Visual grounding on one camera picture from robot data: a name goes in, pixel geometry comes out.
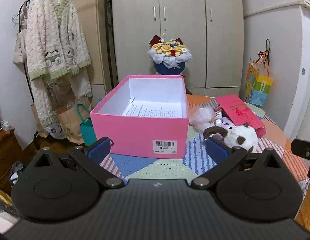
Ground cream knitted trousers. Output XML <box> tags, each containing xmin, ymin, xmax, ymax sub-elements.
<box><xmin>32</xmin><ymin>67</ymin><xmax>93</xmax><ymax>128</ymax></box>

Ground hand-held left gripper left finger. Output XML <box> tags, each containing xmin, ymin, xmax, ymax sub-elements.
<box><xmin>30</xmin><ymin>137</ymin><xmax>125</xmax><ymax>189</ymax></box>

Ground teal gift bag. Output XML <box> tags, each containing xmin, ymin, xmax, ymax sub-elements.
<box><xmin>76</xmin><ymin>103</ymin><xmax>98</xmax><ymax>147</ymax></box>

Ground purple plush toy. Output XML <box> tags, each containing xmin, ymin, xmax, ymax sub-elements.
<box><xmin>215</xmin><ymin>116</ymin><xmax>237</xmax><ymax>131</ymax></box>

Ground pale pink plush toy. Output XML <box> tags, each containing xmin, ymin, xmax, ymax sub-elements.
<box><xmin>189</xmin><ymin>107</ymin><xmax>217</xmax><ymax>132</ymax></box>

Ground white plush with brown horns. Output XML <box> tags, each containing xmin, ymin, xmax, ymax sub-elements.
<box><xmin>203</xmin><ymin>123</ymin><xmax>259</xmax><ymax>153</ymax></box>

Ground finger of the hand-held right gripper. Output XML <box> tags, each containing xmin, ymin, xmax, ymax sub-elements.
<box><xmin>291</xmin><ymin>138</ymin><xmax>310</xmax><ymax>161</ymax></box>

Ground tan wooden cabinet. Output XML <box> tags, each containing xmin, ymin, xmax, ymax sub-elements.
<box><xmin>62</xmin><ymin>0</ymin><xmax>107</xmax><ymax>100</ymax></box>

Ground pink cardboard box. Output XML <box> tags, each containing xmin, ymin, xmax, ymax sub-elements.
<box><xmin>90</xmin><ymin>75</ymin><xmax>190</xmax><ymax>159</ymax></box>

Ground beige tote bag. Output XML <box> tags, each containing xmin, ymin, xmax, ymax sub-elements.
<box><xmin>12</xmin><ymin>2</ymin><xmax>29</xmax><ymax>66</ymax></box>

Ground white door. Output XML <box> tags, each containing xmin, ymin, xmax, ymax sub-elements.
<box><xmin>282</xmin><ymin>0</ymin><xmax>310</xmax><ymax>142</ymax></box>

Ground red packet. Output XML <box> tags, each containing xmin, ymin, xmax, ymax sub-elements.
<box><xmin>214</xmin><ymin>94</ymin><xmax>267</xmax><ymax>138</ymax></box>

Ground printed paper sheet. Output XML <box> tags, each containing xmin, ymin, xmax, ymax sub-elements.
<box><xmin>122</xmin><ymin>97</ymin><xmax>183</xmax><ymax>118</ymax></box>

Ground cream knitted cardigan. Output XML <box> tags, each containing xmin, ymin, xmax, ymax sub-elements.
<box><xmin>25</xmin><ymin>0</ymin><xmax>92</xmax><ymax>81</ymax></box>

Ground flower bouquet in blue wrap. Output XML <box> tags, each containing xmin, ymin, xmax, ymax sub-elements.
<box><xmin>147</xmin><ymin>30</ymin><xmax>192</xmax><ymax>75</ymax></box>

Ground colourful gift bag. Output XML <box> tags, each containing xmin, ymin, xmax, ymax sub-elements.
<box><xmin>245</xmin><ymin>39</ymin><xmax>274</xmax><ymax>107</ymax></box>

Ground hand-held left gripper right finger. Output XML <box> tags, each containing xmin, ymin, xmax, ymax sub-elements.
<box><xmin>190</xmin><ymin>135</ymin><xmax>284</xmax><ymax>190</ymax></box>

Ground beige wardrobe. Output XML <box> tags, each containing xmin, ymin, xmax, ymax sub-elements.
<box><xmin>111</xmin><ymin>0</ymin><xmax>245</xmax><ymax>96</ymax></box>

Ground black clothes rack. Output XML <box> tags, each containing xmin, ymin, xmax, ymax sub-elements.
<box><xmin>19</xmin><ymin>0</ymin><xmax>64</xmax><ymax>145</ymax></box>

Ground brown paper bag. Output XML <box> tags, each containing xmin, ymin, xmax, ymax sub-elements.
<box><xmin>56</xmin><ymin>99</ymin><xmax>92</xmax><ymax>144</ymax></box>

